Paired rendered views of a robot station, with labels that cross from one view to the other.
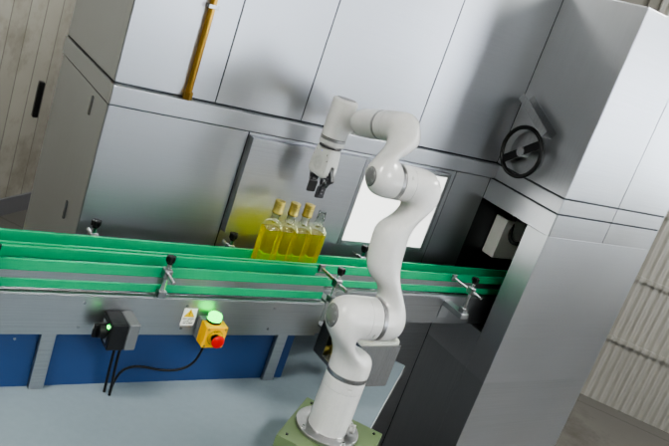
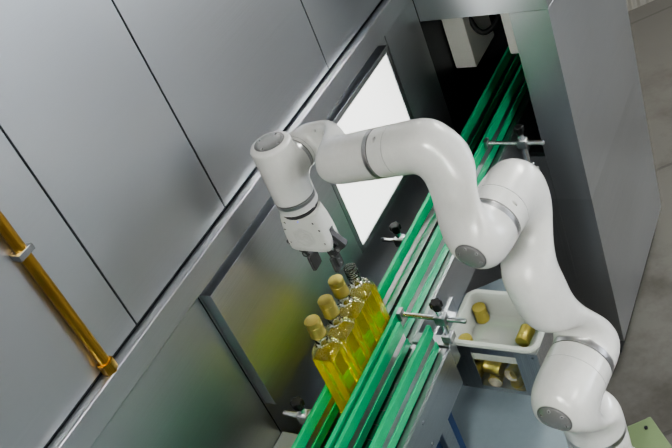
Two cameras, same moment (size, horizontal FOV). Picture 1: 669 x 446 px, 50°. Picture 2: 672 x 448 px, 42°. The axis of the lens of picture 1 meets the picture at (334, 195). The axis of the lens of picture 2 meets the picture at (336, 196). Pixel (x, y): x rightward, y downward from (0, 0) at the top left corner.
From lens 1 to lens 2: 1.06 m
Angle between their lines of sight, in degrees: 22
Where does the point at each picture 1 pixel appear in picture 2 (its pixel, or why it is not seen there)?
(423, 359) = not seen: hidden behind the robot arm
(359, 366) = (617, 421)
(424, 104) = (304, 13)
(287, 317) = (435, 409)
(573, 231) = not seen: outside the picture
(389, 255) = (559, 302)
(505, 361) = (591, 158)
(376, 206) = not seen: hidden behind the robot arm
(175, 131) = (135, 408)
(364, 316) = (591, 384)
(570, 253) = not seen: outside the picture
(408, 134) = (456, 157)
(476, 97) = not seen: outside the picture
